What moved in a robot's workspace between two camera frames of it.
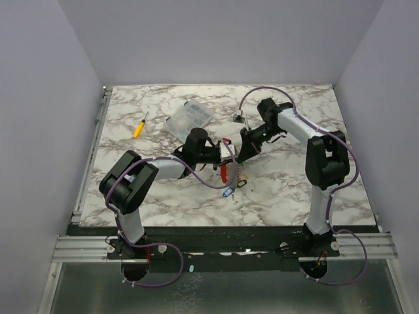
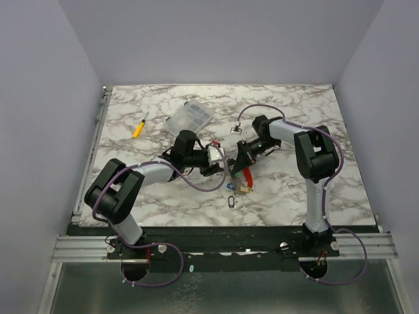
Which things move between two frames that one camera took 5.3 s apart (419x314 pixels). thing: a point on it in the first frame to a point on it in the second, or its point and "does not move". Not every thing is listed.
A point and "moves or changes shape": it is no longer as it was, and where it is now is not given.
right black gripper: [246, 144] to [245, 154]
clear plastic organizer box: [192, 115] does not move
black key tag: [241, 183] to [231, 201]
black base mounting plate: [224, 248] does not move
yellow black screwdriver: [136, 134] does not move
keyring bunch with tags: [241, 178] moves or changes shape
